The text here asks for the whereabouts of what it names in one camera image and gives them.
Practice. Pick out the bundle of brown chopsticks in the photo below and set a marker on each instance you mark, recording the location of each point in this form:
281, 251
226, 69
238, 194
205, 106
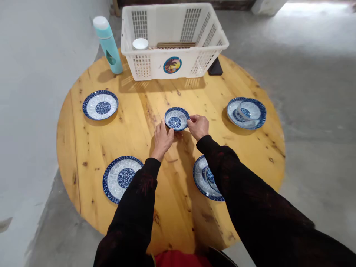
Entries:
176, 44

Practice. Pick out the blue white patterned plate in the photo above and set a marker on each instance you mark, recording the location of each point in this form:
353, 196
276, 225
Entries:
121, 178
235, 116
100, 105
200, 183

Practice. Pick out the black rectangular object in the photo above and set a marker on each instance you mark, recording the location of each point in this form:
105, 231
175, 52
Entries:
215, 69

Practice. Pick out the person's body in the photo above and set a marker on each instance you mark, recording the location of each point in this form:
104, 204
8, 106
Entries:
180, 258

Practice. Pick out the person's left hand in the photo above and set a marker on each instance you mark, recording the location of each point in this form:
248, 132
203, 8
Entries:
162, 140

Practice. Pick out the person's right hand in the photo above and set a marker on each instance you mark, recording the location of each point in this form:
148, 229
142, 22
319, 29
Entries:
200, 127

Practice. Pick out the white plastic crate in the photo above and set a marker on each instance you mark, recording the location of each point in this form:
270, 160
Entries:
169, 39

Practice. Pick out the teal thermos bottle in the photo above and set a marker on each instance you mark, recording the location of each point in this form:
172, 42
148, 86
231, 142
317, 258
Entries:
109, 47

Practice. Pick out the small blue white bowl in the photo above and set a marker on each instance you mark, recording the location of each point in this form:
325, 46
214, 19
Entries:
209, 178
251, 109
176, 119

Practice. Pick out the white cup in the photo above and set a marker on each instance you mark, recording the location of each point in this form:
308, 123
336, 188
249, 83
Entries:
140, 44

